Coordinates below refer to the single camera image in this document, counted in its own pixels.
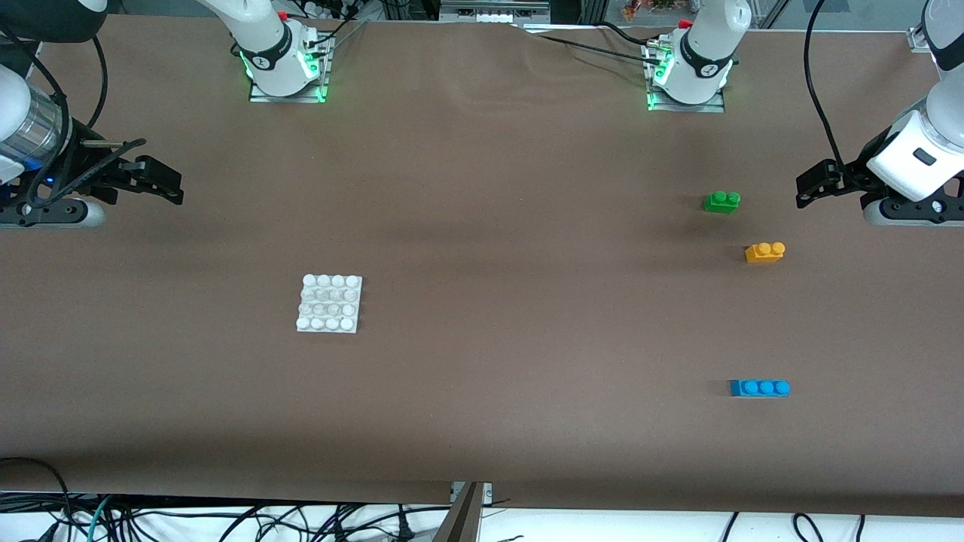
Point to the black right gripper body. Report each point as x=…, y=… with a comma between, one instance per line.
x=73, y=172

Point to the yellow two-stud block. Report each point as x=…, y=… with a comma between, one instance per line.
x=764, y=254

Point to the white studded base plate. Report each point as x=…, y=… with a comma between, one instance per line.
x=329, y=303

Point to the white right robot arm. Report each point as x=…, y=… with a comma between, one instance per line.
x=263, y=38

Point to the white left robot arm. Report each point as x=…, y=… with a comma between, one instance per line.
x=708, y=45

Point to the green two-stud block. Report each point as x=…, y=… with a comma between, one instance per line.
x=721, y=203

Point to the blue three-stud block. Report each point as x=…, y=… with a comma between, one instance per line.
x=759, y=388

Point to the white power strip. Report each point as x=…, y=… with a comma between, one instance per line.
x=324, y=9

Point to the orange red clutter item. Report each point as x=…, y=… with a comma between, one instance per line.
x=640, y=9

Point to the brown table cover sheet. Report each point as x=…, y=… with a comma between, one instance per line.
x=482, y=376

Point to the grey metal box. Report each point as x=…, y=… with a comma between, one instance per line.
x=489, y=15

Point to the dark metal beam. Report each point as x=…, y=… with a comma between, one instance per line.
x=461, y=523

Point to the aluminium frame profile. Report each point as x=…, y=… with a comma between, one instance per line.
x=917, y=39

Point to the silver table edge bracket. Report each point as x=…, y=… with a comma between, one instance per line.
x=488, y=493

